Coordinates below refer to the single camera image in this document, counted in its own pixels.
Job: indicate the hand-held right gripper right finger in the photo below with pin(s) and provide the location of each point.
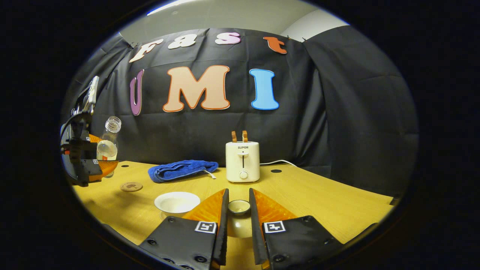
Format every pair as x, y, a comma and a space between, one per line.
255, 232

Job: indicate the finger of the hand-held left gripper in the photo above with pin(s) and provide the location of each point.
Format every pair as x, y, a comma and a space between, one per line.
92, 168
92, 138

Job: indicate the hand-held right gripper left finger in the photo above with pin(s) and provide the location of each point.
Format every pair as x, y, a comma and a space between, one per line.
223, 232

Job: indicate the cream ceramic teacup lid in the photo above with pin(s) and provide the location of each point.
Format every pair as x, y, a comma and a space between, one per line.
239, 225

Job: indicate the clear plastic water bottle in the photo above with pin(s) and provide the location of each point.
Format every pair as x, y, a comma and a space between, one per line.
107, 150

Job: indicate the round wooden coaster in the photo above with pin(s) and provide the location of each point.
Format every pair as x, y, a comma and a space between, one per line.
131, 186

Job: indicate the cream ceramic teacup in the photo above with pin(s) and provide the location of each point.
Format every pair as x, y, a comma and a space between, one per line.
176, 202

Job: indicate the white toaster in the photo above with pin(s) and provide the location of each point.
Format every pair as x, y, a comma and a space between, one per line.
242, 161

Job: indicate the blue folded towel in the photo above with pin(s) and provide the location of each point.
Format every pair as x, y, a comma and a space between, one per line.
180, 170

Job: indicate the toasted bread slice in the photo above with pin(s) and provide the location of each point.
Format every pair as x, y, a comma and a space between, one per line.
245, 136
234, 136

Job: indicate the black backdrop cloth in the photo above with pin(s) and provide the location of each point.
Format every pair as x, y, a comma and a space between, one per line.
337, 112

